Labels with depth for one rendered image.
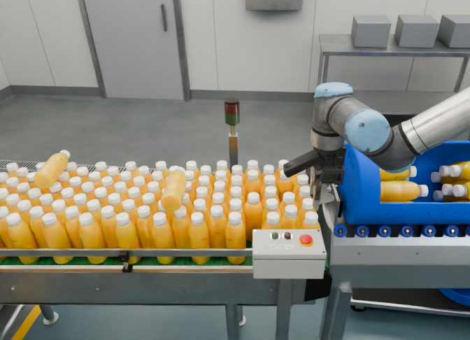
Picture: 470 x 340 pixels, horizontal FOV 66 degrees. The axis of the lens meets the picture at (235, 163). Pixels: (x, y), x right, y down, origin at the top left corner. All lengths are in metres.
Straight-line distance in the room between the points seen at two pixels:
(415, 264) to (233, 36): 3.60
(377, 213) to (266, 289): 0.45
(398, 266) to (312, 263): 0.47
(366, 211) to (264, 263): 0.38
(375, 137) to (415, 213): 0.48
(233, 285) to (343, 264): 0.39
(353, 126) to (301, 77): 3.80
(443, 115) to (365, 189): 0.38
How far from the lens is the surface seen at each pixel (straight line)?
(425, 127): 0.92
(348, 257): 1.36
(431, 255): 1.46
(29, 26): 5.56
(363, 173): 1.18
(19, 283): 1.51
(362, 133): 0.83
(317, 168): 1.02
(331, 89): 0.93
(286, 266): 1.05
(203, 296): 1.34
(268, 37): 4.48
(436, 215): 1.32
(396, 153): 0.94
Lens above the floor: 1.83
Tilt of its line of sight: 32 degrees down
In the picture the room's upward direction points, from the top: 2 degrees counter-clockwise
